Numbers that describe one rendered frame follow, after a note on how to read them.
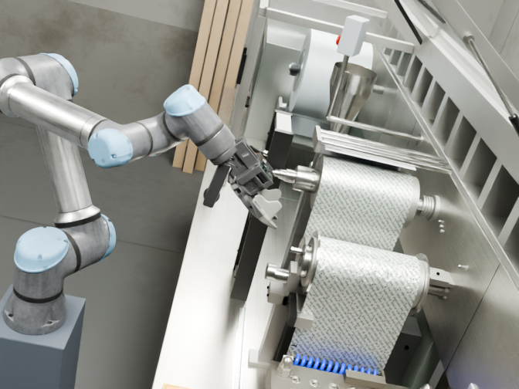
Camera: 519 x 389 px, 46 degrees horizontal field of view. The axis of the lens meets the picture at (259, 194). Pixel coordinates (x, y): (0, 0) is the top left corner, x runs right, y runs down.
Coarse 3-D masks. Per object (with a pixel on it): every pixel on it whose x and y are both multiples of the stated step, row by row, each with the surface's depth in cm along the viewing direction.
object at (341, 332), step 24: (312, 312) 139; (336, 312) 138; (360, 312) 138; (384, 312) 138; (312, 336) 142; (336, 336) 142; (360, 336) 141; (384, 336) 141; (336, 360) 145; (360, 360) 145; (384, 360) 145
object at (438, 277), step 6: (432, 270) 141; (438, 270) 142; (432, 276) 139; (438, 276) 140; (444, 276) 140; (450, 276) 142; (432, 282) 139; (438, 282) 139; (444, 282) 139; (450, 282) 139
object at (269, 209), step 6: (258, 198) 131; (264, 198) 131; (258, 204) 132; (264, 204) 132; (270, 204) 132; (276, 204) 131; (264, 210) 132; (270, 210) 132; (276, 210) 132; (264, 216) 132; (270, 216) 133; (264, 222) 133; (270, 222) 133
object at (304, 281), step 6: (312, 240) 139; (312, 246) 138; (312, 252) 136; (312, 258) 135; (312, 264) 134; (420, 264) 139; (420, 270) 138; (306, 276) 137; (420, 276) 137; (306, 282) 136; (420, 282) 136; (420, 288) 136; (420, 294) 136; (414, 300) 137; (414, 306) 139
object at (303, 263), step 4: (304, 244) 140; (304, 248) 138; (308, 248) 138; (304, 252) 137; (308, 252) 137; (300, 256) 141; (304, 256) 136; (308, 256) 136; (300, 260) 140; (304, 260) 136; (308, 260) 136; (300, 264) 139; (304, 264) 136; (308, 264) 136; (300, 268) 138; (304, 268) 136; (308, 268) 136; (300, 272) 137; (304, 272) 137; (300, 276) 139; (304, 276) 138
